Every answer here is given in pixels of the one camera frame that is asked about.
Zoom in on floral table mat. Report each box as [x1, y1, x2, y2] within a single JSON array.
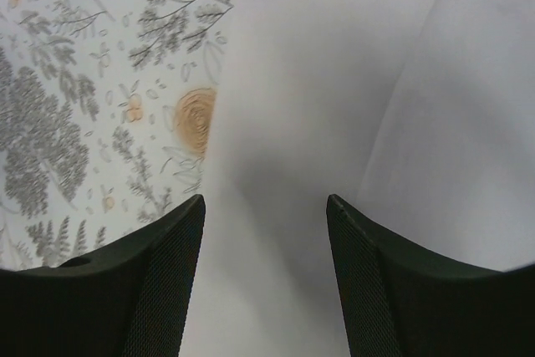
[[1, 0, 234, 270]]

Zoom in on white t shirt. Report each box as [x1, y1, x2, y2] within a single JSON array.
[[181, 0, 534, 356]]

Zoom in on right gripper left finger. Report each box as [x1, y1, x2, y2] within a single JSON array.
[[1, 195, 206, 356]]

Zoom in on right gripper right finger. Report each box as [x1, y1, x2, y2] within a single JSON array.
[[326, 195, 534, 357]]

